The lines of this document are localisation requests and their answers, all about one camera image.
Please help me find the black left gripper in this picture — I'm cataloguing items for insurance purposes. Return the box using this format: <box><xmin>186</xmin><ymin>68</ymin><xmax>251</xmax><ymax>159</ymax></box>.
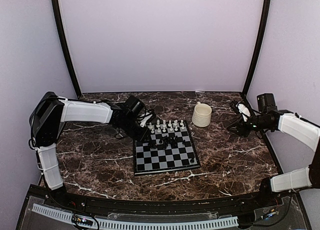
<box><xmin>118</xmin><ymin>116</ymin><xmax>152</xmax><ymax>144</ymax></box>

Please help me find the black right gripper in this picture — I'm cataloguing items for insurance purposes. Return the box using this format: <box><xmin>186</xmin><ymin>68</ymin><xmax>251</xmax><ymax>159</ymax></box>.
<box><xmin>227</xmin><ymin>114</ymin><xmax>271</xmax><ymax>138</ymax></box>

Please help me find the black white chessboard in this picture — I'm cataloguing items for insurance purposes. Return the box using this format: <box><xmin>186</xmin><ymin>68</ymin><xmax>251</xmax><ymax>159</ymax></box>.
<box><xmin>132</xmin><ymin>120</ymin><xmax>201</xmax><ymax>176</ymax></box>

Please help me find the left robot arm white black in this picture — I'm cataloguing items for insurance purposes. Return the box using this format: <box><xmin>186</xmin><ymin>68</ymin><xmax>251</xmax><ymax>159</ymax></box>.
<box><xmin>29</xmin><ymin>91</ymin><xmax>156</xmax><ymax>208</ymax></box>

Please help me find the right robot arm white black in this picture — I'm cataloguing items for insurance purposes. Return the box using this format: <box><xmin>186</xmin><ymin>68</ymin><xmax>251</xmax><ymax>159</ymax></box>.
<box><xmin>227</xmin><ymin>110</ymin><xmax>320</xmax><ymax>207</ymax></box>

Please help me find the white chess piece corner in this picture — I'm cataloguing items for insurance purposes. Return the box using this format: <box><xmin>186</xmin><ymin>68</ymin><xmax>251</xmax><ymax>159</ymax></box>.
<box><xmin>148</xmin><ymin>122</ymin><xmax>155</xmax><ymax>134</ymax></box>

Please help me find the pile of black chess pieces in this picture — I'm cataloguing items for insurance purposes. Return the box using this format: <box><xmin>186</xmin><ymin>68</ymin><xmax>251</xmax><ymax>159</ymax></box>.
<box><xmin>148</xmin><ymin>136</ymin><xmax>186</xmax><ymax>150</ymax></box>

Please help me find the cream ceramic mug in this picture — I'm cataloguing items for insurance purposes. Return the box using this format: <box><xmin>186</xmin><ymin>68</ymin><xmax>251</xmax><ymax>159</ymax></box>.
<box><xmin>191</xmin><ymin>101</ymin><xmax>212</xmax><ymax>128</ymax></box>

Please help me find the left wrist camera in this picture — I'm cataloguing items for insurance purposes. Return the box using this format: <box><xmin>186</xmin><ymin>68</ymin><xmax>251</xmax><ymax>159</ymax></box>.
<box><xmin>124</xmin><ymin>95</ymin><xmax>156</xmax><ymax>127</ymax></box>

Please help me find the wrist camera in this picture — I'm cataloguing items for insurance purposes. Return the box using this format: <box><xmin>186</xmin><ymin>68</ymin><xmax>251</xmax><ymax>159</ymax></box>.
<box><xmin>124</xmin><ymin>95</ymin><xmax>156</xmax><ymax>127</ymax></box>
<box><xmin>229</xmin><ymin>92</ymin><xmax>277</xmax><ymax>121</ymax></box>

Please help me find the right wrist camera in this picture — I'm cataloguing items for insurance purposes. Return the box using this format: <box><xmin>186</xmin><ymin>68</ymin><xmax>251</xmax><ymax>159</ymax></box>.
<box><xmin>229</xmin><ymin>92</ymin><xmax>277</xmax><ymax>121</ymax></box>

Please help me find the white slotted cable duct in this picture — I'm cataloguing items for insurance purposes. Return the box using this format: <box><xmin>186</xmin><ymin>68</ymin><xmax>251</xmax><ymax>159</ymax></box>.
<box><xmin>31</xmin><ymin>203</ymin><xmax>239</xmax><ymax>230</ymax></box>

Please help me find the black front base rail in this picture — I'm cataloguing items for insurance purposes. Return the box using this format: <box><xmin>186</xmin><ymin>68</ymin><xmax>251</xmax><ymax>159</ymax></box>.
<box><xmin>27</xmin><ymin>184</ymin><xmax>295</xmax><ymax>222</ymax></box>

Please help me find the left black frame post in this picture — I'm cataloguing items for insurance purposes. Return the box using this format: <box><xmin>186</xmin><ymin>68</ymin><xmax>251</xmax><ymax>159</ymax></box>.
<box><xmin>51</xmin><ymin>0</ymin><xmax>82</xmax><ymax>98</ymax></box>

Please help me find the black frame post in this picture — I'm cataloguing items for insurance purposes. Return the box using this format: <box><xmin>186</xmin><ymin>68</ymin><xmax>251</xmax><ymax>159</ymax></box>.
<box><xmin>51</xmin><ymin>0</ymin><xmax>82</xmax><ymax>98</ymax></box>
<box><xmin>241</xmin><ymin>0</ymin><xmax>271</xmax><ymax>98</ymax></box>

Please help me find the right black frame post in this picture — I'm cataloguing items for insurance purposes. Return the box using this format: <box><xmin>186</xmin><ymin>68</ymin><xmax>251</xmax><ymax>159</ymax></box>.
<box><xmin>241</xmin><ymin>0</ymin><xmax>271</xmax><ymax>98</ymax></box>

